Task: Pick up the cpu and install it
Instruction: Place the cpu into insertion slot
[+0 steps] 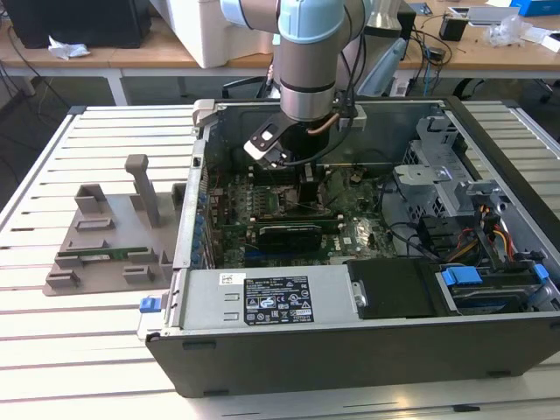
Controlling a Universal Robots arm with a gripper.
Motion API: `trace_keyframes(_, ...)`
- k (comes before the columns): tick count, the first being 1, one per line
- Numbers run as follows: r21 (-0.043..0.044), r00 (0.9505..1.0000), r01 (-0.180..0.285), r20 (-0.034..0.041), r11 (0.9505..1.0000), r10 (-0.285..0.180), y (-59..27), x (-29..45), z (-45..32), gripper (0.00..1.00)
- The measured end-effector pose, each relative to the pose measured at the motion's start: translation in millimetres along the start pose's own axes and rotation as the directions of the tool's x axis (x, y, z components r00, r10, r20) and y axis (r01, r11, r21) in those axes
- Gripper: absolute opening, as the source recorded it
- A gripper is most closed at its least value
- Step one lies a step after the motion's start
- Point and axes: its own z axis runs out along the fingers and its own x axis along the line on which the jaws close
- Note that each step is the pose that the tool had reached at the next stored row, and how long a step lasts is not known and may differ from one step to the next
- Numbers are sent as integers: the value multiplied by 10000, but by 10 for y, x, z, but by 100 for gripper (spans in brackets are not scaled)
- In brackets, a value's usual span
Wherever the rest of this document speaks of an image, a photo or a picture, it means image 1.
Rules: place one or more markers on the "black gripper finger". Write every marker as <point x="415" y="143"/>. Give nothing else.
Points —
<point x="308" y="192"/>

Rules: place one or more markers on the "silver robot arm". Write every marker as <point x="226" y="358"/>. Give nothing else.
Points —
<point x="306" y="74"/>

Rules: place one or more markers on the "CPU socket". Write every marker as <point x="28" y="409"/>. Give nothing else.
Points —
<point x="289" y="199"/>

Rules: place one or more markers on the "black RAM slot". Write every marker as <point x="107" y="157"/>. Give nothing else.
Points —
<point x="280" y="176"/>

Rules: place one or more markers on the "installed RAM stick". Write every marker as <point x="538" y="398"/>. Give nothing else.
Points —
<point x="284" y="217"/>

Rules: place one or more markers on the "black graphics card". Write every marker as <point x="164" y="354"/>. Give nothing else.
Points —
<point x="289" y="238"/>

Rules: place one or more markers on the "green motherboard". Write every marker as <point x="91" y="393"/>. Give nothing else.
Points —
<point x="359" y="227"/>

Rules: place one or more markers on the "black round cylinder part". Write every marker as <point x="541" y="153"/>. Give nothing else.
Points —
<point x="237" y="159"/>

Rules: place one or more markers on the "metal drive cage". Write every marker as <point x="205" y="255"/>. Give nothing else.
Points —
<point x="420" y="175"/>

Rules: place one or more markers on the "black plastic shroud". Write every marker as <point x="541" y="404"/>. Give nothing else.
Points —
<point x="394" y="289"/>

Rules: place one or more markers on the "black connector block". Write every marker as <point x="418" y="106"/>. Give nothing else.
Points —
<point x="435" y="234"/>

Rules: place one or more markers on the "white printer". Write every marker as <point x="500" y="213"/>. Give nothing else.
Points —
<point x="219" y="39"/>

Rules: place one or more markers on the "silver power supply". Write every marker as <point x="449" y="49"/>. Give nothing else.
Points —
<point x="205" y="302"/>

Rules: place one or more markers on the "black power adapter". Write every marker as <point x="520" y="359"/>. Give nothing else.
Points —
<point x="435" y="53"/>

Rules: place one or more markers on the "hard disk in blue carrier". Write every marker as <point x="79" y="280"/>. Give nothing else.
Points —
<point x="461" y="276"/>

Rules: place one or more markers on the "black open PC case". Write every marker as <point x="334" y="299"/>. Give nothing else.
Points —
<point x="350" y="363"/>

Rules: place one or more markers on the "small blue card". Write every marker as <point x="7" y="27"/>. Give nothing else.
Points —
<point x="421" y="8"/>

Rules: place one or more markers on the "small black cube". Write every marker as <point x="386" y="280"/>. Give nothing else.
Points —
<point x="452" y="28"/>

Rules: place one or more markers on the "green RAM stick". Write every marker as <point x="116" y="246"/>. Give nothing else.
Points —
<point x="127" y="252"/>

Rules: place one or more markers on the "grey-brown parts rack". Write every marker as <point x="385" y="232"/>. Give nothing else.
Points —
<point x="118" y="219"/>

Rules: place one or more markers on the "blue case clip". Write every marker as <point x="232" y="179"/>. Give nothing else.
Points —
<point x="149" y="305"/>

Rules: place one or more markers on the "wooden desk with clutter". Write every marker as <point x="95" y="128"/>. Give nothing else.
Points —
<point x="481" y="57"/>

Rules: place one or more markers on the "white flat device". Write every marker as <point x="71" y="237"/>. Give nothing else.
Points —
<point x="485" y="15"/>

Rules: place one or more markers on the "crumpled clear plastic bag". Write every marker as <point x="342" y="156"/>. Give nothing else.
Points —
<point x="507" y="30"/>

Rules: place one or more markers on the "blue drive bay clip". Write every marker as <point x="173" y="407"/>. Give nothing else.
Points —
<point x="541" y="271"/>

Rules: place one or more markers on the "crumpled white paper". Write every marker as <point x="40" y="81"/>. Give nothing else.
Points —
<point x="67" y="49"/>

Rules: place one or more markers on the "large black box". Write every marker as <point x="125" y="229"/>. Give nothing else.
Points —
<point x="79" y="22"/>

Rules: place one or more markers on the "small white box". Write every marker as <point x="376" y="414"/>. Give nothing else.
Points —
<point x="552" y="42"/>

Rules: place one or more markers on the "blue cardboard box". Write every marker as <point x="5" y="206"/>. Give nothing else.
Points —
<point x="538" y="6"/>

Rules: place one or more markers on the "wooden desk with white legs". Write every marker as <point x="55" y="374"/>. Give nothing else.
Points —
<point x="26" y="57"/>

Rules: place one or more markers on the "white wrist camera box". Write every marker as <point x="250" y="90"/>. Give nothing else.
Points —
<point x="262" y="144"/>

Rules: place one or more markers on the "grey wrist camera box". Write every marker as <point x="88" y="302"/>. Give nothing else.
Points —
<point x="356" y="121"/>

